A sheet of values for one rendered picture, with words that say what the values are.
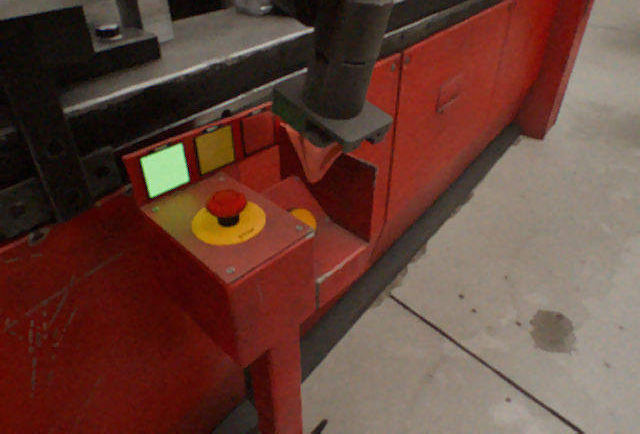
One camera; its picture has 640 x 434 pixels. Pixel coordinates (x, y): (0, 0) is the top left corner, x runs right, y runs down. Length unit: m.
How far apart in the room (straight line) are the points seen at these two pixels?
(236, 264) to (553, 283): 1.36
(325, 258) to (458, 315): 0.97
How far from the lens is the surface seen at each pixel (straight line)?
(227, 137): 0.52
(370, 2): 0.36
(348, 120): 0.41
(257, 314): 0.44
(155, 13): 0.69
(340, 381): 1.26
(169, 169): 0.50
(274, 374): 0.65
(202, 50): 0.65
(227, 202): 0.43
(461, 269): 1.60
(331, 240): 0.54
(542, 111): 2.50
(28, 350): 0.61
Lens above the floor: 1.05
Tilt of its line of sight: 35 degrees down
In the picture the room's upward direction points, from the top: straight up
